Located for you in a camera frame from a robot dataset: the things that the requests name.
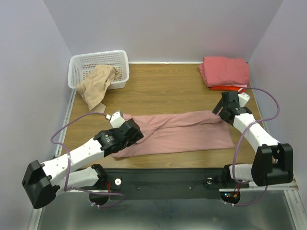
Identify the dusty pink t shirt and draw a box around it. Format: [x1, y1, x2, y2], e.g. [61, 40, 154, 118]
[112, 111, 234, 158]

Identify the white plastic laundry basket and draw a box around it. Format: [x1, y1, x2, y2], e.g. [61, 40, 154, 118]
[68, 50, 130, 90]

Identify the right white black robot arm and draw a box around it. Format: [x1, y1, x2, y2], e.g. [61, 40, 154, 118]
[213, 92, 293, 186]

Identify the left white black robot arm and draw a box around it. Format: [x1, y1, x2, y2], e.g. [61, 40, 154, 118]
[22, 118, 143, 209]

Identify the folded orange red shirt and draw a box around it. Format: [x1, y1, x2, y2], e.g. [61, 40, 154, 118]
[210, 86, 245, 92]

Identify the folded light pink shirt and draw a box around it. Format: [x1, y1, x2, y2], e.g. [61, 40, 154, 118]
[230, 84, 247, 88]

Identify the folded coral pink shirt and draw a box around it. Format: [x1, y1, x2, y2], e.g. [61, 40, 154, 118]
[199, 56, 250, 88]

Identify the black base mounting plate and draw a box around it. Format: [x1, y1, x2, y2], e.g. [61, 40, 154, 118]
[89, 168, 240, 201]

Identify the beige crumpled t shirt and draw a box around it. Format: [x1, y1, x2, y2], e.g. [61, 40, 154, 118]
[76, 65, 120, 113]

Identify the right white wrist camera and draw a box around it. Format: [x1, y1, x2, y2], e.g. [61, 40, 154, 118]
[238, 88, 250, 107]

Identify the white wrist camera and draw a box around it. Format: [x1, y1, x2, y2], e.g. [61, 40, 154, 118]
[238, 88, 250, 107]
[106, 111, 125, 128]

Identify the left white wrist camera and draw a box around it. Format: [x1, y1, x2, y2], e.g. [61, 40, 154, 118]
[106, 111, 125, 128]

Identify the aluminium extrusion frame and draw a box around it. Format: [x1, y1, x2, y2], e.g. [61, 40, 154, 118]
[28, 90, 76, 230]

